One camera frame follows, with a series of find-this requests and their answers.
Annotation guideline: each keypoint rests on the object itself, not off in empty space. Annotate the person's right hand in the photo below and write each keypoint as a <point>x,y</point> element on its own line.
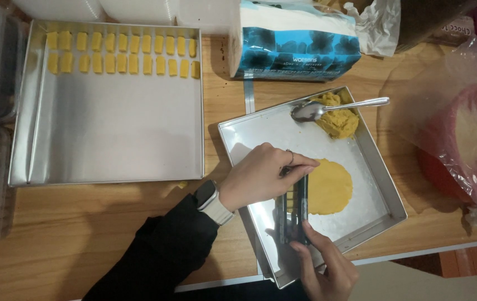
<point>330,271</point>

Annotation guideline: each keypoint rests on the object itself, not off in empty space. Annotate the person's left hand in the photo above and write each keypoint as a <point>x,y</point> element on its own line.
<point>255,179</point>

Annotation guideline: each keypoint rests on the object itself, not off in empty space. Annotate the person's left fingers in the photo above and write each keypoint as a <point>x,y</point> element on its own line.
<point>299,161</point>

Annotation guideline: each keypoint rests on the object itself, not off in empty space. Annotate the black metal dough cutter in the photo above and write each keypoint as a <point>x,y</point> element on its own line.
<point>290,217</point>

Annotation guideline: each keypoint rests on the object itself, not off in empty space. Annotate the square metal baking tray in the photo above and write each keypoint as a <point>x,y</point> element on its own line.
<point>272,142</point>

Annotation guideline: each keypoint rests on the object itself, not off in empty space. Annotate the flattened yellow dough sheet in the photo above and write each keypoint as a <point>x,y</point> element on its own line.
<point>330,188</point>

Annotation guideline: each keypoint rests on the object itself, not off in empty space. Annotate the metal spoon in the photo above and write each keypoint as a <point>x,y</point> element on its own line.
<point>309,112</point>

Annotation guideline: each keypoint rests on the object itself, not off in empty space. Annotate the lump of yellow dough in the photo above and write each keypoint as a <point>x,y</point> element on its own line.
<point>341,123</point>

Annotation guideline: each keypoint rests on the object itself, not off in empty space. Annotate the flat metal strip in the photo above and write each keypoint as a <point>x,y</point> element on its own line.
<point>249,96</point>

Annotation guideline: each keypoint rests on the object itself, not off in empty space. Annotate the blue white tissue pack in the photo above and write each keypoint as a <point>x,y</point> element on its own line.
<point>297,46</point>

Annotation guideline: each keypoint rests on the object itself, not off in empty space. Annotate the small yellow dough crumb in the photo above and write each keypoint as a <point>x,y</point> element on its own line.
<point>182,184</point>

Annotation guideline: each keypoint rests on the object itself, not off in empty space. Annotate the clear plastic bag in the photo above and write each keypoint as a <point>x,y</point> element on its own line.
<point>426,108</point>

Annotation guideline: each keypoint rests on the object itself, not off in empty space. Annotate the crumpled white plastic bag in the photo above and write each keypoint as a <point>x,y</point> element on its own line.
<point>378,29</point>

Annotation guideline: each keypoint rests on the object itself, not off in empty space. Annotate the red plastic bowl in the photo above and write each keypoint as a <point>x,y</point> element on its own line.
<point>468,138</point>

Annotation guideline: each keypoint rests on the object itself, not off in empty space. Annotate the large metal baking tray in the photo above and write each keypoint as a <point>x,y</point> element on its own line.
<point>113,133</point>

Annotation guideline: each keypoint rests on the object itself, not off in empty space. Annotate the dark brown jar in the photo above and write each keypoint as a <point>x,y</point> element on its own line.
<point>426,19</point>

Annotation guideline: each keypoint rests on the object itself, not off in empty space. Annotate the rows of yellow dough pieces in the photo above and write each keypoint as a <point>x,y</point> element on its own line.
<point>122,58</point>

